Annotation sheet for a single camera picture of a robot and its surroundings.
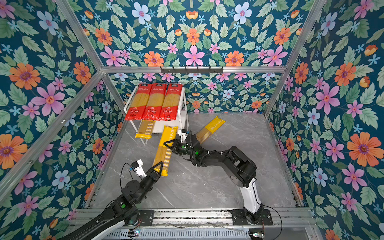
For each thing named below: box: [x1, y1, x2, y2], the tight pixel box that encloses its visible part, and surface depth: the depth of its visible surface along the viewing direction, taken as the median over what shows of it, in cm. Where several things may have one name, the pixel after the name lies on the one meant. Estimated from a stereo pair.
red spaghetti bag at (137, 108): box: [125, 83, 153, 121], surface depth 78 cm
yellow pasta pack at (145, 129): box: [135, 120, 156, 140], surface depth 90 cm
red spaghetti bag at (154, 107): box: [142, 83, 167, 121], surface depth 78 cm
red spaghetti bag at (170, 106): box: [159, 83, 183, 121], surface depth 78 cm
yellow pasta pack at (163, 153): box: [152, 125, 179, 177], surface depth 81 cm
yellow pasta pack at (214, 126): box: [196, 115, 226, 145], surface depth 112 cm
